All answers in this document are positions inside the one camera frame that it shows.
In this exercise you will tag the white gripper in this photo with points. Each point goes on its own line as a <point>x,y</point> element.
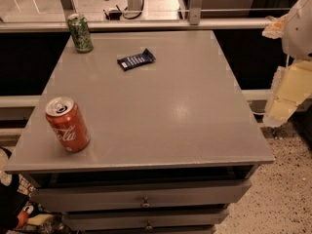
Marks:
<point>299,29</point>

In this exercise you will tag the red Coca-Cola can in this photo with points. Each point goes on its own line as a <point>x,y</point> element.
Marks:
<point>66,121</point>

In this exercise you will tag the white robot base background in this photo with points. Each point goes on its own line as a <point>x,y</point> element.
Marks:
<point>125,9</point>

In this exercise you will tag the green soda can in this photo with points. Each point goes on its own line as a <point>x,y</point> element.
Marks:
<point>80,33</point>

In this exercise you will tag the grey drawer cabinet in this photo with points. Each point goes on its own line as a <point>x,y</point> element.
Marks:
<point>181,118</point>

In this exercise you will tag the dark blue snack bar wrapper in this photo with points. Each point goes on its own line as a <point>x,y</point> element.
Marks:
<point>137,60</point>

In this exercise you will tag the lower grey drawer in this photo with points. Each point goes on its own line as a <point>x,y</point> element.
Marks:
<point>138,219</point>

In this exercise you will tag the grey drawer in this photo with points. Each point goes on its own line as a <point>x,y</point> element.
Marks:
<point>101,198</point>
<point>138,219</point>

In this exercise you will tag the upper metal drawer knob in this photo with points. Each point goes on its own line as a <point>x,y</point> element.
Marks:
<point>145,203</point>

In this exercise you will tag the metal drawer knob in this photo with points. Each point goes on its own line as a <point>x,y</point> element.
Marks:
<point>145,203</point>
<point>148,226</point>

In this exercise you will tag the lower metal drawer knob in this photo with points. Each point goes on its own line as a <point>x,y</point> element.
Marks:
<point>148,226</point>

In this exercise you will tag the grey metal railing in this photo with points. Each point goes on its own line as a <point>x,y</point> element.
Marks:
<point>51,16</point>

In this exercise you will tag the upper grey drawer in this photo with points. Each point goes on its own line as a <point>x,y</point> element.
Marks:
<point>101,198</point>

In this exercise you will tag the penguin plush toy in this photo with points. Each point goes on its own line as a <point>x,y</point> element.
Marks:
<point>33,214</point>

